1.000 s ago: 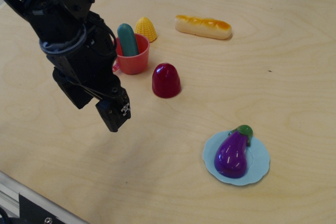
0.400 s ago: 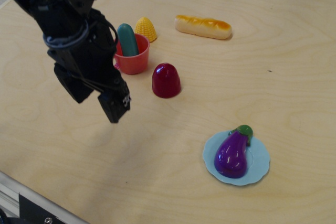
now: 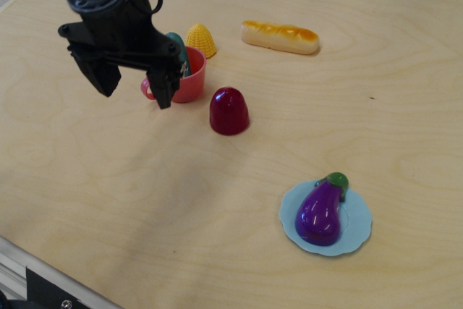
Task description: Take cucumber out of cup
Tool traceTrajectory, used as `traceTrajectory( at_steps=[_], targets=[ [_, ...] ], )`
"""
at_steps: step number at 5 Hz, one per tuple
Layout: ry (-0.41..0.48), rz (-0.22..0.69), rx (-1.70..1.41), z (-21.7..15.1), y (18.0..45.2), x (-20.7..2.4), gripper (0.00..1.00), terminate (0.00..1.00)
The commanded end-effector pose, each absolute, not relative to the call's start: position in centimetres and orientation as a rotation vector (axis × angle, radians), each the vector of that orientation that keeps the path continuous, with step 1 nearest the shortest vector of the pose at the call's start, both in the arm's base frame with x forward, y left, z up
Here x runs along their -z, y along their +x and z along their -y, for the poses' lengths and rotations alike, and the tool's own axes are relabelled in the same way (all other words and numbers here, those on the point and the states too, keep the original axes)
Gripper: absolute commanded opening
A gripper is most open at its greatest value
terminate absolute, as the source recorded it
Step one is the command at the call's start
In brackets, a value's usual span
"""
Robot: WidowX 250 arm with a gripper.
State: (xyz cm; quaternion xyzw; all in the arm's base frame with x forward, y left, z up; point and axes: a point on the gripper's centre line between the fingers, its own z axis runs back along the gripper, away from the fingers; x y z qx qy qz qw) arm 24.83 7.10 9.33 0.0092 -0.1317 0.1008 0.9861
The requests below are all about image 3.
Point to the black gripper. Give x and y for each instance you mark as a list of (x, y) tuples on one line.
[(114, 33)]

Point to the green toy cucumber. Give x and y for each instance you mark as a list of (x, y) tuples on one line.
[(183, 57)]

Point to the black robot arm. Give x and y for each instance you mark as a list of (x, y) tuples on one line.
[(120, 33)]

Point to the pink plastic cup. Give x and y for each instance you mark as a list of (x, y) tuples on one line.
[(191, 87)]

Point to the yellow toy corn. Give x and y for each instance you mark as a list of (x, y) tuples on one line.
[(198, 36)]

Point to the dark red toy dome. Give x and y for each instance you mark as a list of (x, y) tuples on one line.
[(229, 113)]

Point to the toy bread loaf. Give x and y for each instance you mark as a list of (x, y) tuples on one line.
[(286, 38)]

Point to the purple toy eggplant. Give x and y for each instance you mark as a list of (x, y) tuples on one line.
[(317, 220)]

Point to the light blue plate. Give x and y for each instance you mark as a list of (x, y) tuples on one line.
[(355, 221)]

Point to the aluminium table frame rail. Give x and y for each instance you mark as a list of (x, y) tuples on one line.
[(15, 260)]

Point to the black corner bracket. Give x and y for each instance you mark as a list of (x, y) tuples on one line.
[(48, 295)]

